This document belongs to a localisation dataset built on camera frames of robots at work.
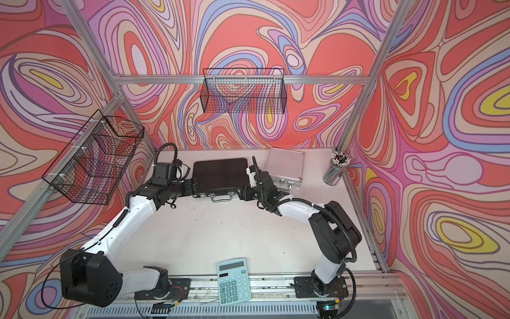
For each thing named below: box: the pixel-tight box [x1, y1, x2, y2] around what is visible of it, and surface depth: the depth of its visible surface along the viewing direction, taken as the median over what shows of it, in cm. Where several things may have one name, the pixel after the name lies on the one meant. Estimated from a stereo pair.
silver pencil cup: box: [322, 150, 351, 187], surface depth 96 cm
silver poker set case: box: [266, 147, 306, 191], surface depth 110 cm
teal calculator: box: [216, 257, 252, 307], surface depth 75 cm
